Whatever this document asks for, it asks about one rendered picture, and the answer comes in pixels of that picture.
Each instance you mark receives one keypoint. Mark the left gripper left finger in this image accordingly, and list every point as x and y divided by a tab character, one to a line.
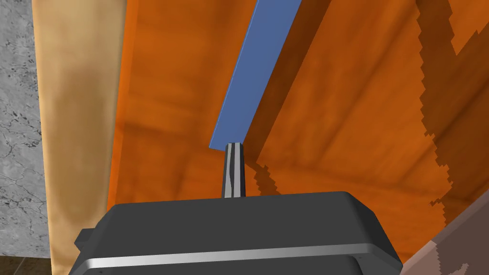
227	172

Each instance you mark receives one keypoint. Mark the tan wooden cupboard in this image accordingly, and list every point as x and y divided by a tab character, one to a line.
76	114

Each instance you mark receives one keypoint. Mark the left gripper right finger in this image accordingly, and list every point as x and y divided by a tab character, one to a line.
238	172

